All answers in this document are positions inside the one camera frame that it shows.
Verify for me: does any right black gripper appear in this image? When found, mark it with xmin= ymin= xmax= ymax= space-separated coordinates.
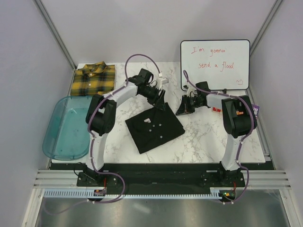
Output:
xmin=176 ymin=94 xmax=203 ymax=115

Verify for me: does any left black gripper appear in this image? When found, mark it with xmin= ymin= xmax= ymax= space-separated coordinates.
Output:
xmin=140 ymin=86 xmax=166 ymax=111

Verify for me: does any black long sleeve shirt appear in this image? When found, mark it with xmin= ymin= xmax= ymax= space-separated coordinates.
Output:
xmin=125 ymin=102 xmax=185 ymax=154

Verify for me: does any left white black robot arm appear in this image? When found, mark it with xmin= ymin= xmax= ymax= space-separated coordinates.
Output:
xmin=86 ymin=69 xmax=169 ymax=186

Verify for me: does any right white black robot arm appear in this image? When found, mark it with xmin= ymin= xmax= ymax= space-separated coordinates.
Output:
xmin=176 ymin=81 xmax=257 ymax=186

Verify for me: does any white dry-erase board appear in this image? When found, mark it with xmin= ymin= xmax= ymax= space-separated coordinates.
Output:
xmin=180 ymin=39 xmax=250 ymax=90

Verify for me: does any yellow plaid folded shirt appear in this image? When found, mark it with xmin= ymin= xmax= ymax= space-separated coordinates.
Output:
xmin=70 ymin=61 xmax=116 ymax=96

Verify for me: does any Roald Dahl paperback book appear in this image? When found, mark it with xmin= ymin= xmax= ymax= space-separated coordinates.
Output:
xmin=212 ymin=104 xmax=260 ymax=119

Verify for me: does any teal transparent plastic bin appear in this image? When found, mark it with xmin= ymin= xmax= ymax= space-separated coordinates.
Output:
xmin=42 ymin=96 xmax=92 ymax=161

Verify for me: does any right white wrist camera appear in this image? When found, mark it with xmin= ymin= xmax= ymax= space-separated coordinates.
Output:
xmin=187 ymin=87 xmax=195 ymax=97

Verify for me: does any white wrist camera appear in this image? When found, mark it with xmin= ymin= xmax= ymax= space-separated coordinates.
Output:
xmin=187 ymin=87 xmax=195 ymax=97
xmin=157 ymin=77 xmax=169 ymax=89

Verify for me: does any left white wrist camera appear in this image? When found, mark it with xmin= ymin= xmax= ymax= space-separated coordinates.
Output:
xmin=157 ymin=77 xmax=169 ymax=89

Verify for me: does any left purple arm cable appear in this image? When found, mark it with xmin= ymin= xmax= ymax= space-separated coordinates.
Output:
xmin=87 ymin=53 xmax=163 ymax=173

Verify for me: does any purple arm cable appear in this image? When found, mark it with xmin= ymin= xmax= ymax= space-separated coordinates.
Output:
xmin=183 ymin=69 xmax=258 ymax=170
xmin=87 ymin=53 xmax=163 ymax=173

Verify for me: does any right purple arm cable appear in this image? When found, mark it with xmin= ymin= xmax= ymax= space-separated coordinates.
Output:
xmin=183 ymin=69 xmax=258 ymax=170

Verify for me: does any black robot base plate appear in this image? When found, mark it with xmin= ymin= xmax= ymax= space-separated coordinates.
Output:
xmin=77 ymin=164 xmax=245 ymax=194

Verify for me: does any right aluminium corner post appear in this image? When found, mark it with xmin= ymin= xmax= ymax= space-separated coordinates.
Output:
xmin=250 ymin=0 xmax=284 ymax=57

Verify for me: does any aluminium corner post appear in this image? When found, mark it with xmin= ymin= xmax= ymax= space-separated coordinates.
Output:
xmin=250 ymin=0 xmax=284 ymax=57
xmin=33 ymin=0 xmax=79 ymax=70

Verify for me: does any aluminium frame rail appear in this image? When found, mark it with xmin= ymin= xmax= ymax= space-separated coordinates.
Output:
xmin=34 ymin=170 xmax=291 ymax=190

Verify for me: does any white slotted cable duct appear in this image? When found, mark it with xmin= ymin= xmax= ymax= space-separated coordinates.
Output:
xmin=43 ymin=189 xmax=222 ymax=200

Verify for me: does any left aluminium corner post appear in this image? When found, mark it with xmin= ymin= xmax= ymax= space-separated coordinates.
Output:
xmin=33 ymin=0 xmax=79 ymax=70

